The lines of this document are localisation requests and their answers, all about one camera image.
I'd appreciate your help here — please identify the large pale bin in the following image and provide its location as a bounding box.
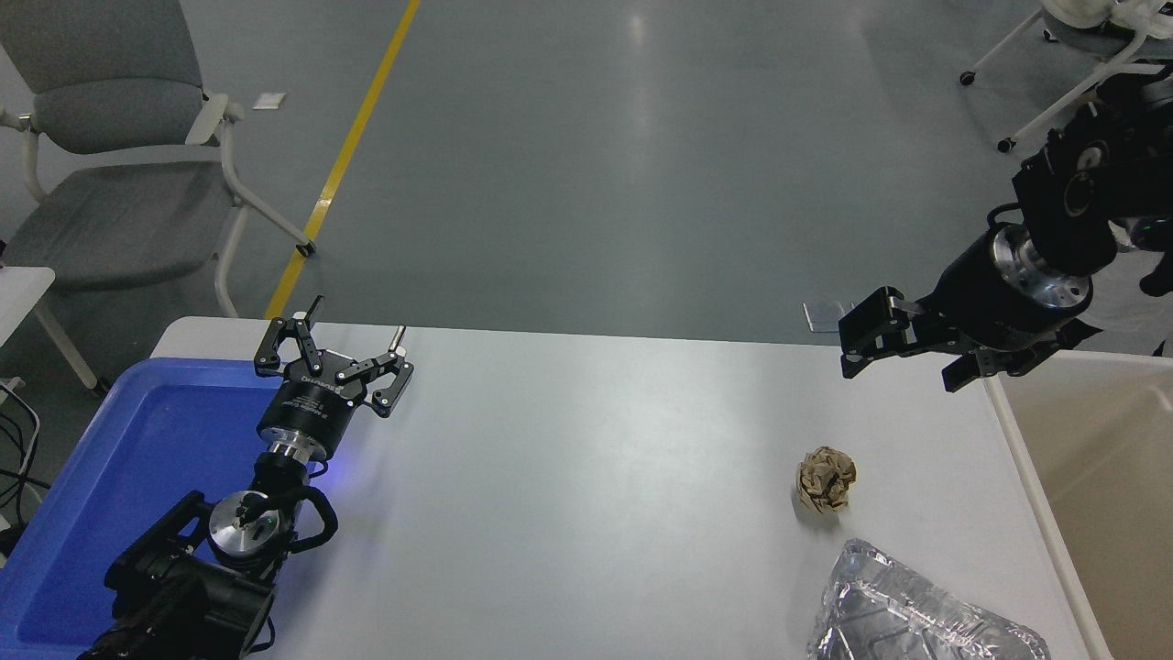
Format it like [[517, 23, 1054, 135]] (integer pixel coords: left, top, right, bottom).
[[982, 352, 1173, 660]]

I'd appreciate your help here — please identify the white chair on castors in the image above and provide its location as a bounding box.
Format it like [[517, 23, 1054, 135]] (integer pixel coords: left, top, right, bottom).
[[959, 0, 1173, 154]]

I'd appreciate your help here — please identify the blue plastic tray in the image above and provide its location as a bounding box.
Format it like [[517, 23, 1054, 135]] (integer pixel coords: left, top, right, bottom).
[[0, 357, 329, 654]]

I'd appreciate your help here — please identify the crumpled tan paper ball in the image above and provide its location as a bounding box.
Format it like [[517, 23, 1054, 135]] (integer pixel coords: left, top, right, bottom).
[[794, 446, 859, 514]]

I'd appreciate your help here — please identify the foil plate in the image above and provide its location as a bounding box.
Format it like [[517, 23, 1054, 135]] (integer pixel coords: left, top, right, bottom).
[[806, 539, 1052, 660]]

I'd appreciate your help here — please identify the grey office chair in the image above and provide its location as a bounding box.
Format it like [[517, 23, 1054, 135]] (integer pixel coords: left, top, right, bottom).
[[0, 0, 318, 320]]

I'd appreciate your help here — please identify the small white side table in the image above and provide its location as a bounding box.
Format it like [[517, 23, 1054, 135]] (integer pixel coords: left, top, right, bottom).
[[0, 266, 104, 395]]

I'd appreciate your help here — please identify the black cable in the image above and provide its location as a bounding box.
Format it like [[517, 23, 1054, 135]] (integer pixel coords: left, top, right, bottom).
[[0, 380, 43, 537]]

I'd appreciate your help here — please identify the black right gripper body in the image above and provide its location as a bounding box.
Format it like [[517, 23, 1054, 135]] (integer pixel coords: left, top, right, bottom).
[[926, 229, 1057, 353]]

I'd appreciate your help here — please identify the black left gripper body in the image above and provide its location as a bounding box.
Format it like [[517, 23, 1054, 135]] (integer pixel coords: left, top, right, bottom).
[[257, 353, 364, 452]]

